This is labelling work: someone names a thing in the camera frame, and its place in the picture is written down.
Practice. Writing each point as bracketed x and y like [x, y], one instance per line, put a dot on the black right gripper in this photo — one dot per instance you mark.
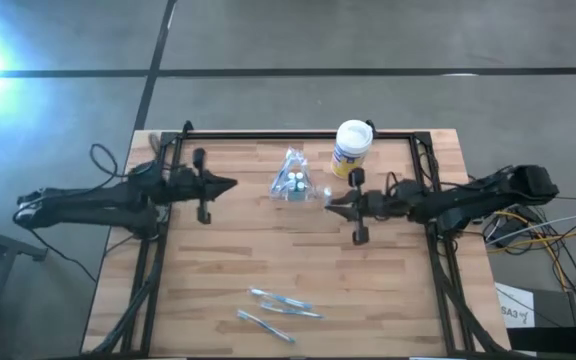
[370, 205]

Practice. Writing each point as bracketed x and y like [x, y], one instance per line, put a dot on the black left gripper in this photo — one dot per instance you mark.
[200, 187]

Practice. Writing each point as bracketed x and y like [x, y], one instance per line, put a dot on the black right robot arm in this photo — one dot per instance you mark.
[483, 197]

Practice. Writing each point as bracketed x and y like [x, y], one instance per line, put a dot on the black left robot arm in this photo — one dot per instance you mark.
[93, 202]

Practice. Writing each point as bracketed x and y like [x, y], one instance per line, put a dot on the white disinfecting wipes canister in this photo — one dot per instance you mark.
[352, 150]

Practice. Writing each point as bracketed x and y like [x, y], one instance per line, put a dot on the black case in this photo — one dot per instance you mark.
[558, 340]

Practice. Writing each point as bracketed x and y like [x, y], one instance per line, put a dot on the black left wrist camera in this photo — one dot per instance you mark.
[182, 184]

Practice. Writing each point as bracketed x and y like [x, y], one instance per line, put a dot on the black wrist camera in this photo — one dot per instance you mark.
[407, 192]
[182, 184]

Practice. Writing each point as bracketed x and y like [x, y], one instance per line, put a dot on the black aluminium table frame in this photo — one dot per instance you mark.
[228, 134]

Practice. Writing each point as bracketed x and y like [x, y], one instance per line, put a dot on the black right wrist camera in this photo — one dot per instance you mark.
[407, 192]

